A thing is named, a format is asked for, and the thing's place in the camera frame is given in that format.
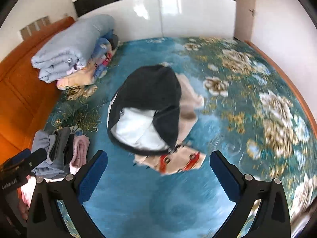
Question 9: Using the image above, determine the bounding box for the grey wall vent grid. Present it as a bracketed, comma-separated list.
[19, 16, 51, 40]

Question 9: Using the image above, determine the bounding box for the teal floral bedsheet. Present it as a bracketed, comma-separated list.
[50, 37, 313, 238]

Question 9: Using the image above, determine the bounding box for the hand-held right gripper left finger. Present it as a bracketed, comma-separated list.
[26, 150, 109, 238]

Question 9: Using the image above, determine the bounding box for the pink fuzzy cloth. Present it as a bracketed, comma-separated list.
[18, 175, 37, 219]

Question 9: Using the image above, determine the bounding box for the pink folded garment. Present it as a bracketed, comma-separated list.
[69, 136, 90, 174]

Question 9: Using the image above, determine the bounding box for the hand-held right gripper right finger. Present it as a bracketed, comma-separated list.
[209, 150, 291, 238]

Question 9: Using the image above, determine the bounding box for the floral folded blanket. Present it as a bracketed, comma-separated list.
[56, 33, 124, 91]

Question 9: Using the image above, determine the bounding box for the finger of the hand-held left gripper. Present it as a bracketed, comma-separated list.
[25, 148, 47, 176]

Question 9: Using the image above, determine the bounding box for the dark grey folded garment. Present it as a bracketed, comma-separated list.
[48, 128, 75, 166]

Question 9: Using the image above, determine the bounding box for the white glossy wardrobe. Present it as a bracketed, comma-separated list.
[73, 0, 237, 47]

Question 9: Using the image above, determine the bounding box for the orange wooden headboard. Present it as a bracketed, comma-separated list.
[0, 17, 76, 165]

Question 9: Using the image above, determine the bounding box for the wooden bed side rail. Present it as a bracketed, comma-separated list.
[244, 40, 317, 129]

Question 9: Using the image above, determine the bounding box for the beige printed garment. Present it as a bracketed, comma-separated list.
[134, 73, 207, 176]

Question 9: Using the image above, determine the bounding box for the white door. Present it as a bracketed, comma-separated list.
[234, 0, 259, 41]

